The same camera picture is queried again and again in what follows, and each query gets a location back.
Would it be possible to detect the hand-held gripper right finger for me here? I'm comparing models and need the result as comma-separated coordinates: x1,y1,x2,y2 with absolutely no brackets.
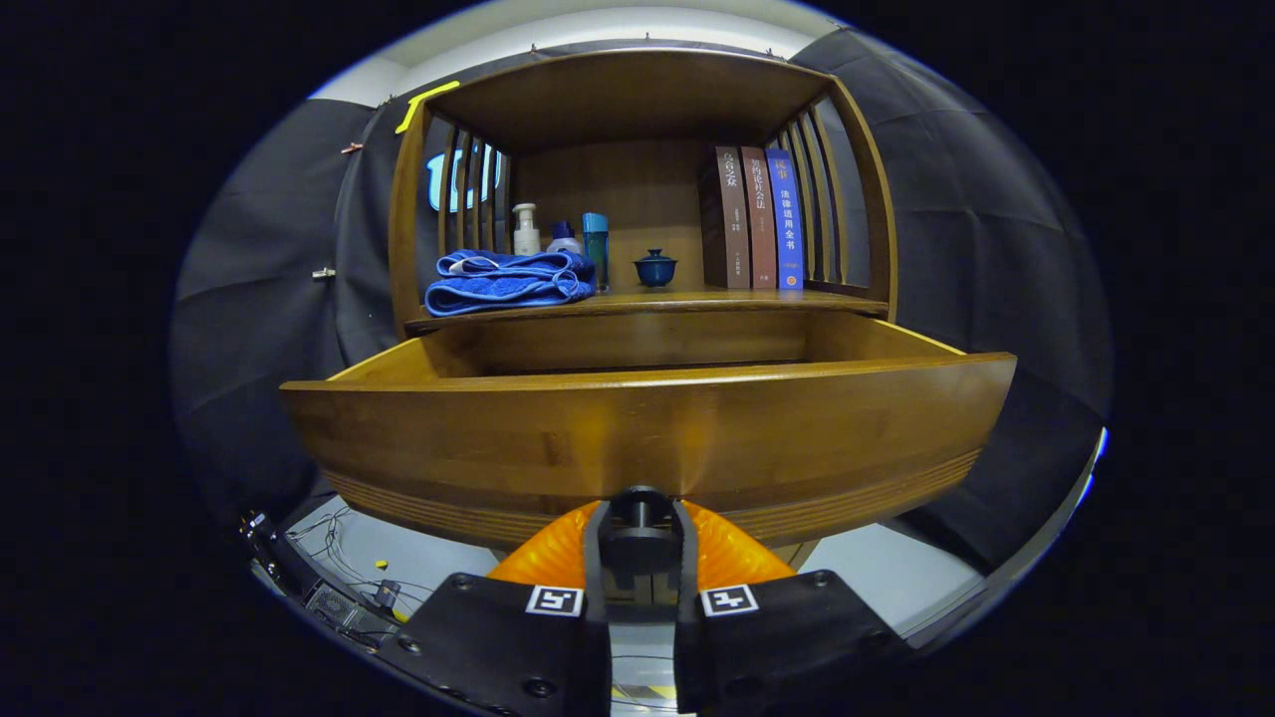
673,498,912,717

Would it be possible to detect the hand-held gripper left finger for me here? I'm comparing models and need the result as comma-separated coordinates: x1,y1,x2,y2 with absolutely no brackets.
379,498,611,717

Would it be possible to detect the wooden drawer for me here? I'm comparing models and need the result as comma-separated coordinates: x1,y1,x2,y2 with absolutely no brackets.
281,314,1019,598

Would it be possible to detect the wooden countertop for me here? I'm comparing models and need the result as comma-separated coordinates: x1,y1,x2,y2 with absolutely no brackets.
406,287,890,335

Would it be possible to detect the wooden cabinet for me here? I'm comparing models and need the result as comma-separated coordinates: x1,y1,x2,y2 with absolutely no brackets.
386,48,899,571

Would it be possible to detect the black electronic device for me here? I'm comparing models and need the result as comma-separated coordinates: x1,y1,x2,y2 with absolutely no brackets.
239,513,404,638

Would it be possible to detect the blue folded towel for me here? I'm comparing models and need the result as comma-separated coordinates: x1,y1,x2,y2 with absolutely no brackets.
425,249,597,318

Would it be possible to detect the teal bottle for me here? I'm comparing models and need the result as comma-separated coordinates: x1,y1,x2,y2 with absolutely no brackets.
583,212,611,294

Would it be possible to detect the blue book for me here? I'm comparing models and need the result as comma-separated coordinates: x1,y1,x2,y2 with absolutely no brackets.
765,149,805,291

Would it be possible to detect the reddish brown book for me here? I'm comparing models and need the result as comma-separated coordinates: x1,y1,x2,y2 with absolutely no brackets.
740,146,778,290

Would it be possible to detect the dark brown book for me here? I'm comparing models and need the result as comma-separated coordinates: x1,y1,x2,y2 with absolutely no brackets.
697,146,752,290

